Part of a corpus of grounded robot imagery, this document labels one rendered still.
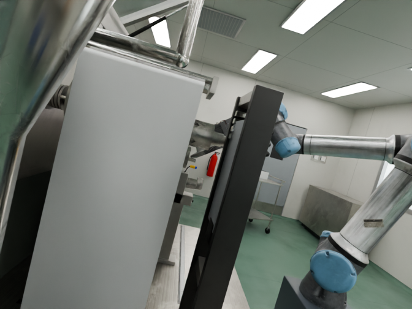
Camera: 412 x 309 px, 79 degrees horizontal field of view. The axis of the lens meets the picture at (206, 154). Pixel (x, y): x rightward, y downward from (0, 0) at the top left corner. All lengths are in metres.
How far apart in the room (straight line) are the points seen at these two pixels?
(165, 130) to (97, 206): 0.20
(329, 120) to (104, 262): 5.93
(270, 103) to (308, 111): 5.57
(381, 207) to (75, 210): 0.74
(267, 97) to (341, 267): 0.54
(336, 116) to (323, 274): 5.63
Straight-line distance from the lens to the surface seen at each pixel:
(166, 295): 0.77
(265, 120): 0.44
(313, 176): 6.16
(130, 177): 0.51
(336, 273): 0.83
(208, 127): 0.57
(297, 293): 1.02
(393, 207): 0.82
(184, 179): 0.80
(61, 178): 0.55
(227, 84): 5.51
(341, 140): 0.96
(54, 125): 0.73
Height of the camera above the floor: 1.33
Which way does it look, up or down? 4 degrees down
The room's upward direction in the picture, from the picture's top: 15 degrees clockwise
